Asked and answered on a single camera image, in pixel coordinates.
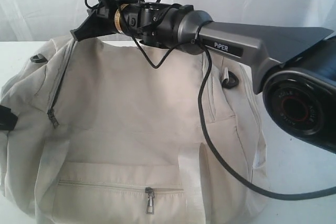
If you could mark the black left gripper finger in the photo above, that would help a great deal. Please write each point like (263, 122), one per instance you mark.
(8, 119)

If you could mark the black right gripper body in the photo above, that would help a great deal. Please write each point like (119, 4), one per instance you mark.
(103, 19)

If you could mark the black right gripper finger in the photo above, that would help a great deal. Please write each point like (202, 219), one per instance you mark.
(91, 27)

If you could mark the cream duffel bag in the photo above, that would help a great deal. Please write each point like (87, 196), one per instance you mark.
(102, 137)

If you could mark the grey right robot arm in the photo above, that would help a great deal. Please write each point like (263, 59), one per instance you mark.
(293, 67)

